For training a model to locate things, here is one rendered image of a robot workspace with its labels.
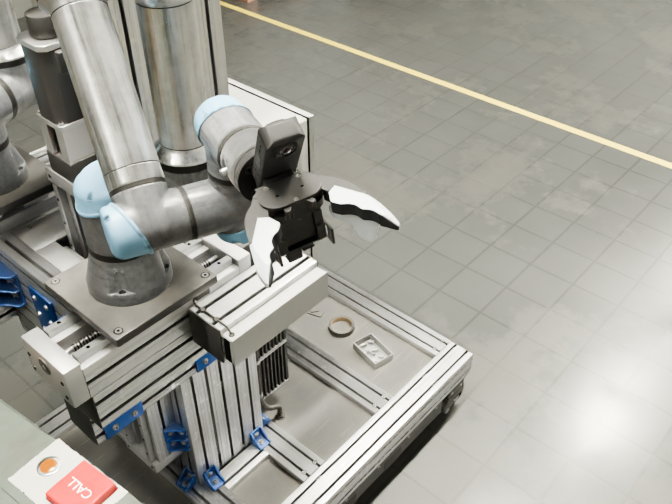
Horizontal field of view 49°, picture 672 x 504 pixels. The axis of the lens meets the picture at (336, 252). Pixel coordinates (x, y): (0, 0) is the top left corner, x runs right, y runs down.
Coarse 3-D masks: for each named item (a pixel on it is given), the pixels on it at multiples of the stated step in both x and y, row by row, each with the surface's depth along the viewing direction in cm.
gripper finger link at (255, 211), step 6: (252, 204) 80; (258, 204) 80; (252, 210) 79; (258, 210) 79; (264, 210) 79; (282, 210) 80; (246, 216) 78; (252, 216) 78; (258, 216) 78; (264, 216) 78; (270, 216) 79; (246, 222) 78; (252, 222) 77; (246, 228) 77; (252, 228) 77; (252, 234) 76; (252, 240) 75
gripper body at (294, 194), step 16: (240, 160) 86; (240, 176) 86; (272, 176) 82; (288, 176) 82; (304, 176) 82; (240, 192) 87; (256, 192) 81; (272, 192) 80; (288, 192) 80; (304, 192) 80; (272, 208) 78; (288, 208) 78; (304, 208) 80; (320, 208) 81; (288, 224) 80; (304, 224) 81; (320, 224) 82; (288, 240) 82; (304, 240) 83; (288, 256) 82
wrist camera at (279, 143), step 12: (276, 120) 76; (288, 120) 75; (264, 132) 75; (276, 132) 75; (288, 132) 75; (300, 132) 75; (264, 144) 75; (276, 144) 74; (288, 144) 75; (300, 144) 77; (264, 156) 76; (276, 156) 76; (288, 156) 79; (264, 168) 79; (276, 168) 80; (288, 168) 82
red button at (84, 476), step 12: (84, 468) 90; (60, 480) 89; (72, 480) 89; (84, 480) 89; (96, 480) 89; (108, 480) 89; (48, 492) 88; (60, 492) 88; (72, 492) 88; (84, 492) 88; (96, 492) 88; (108, 492) 88
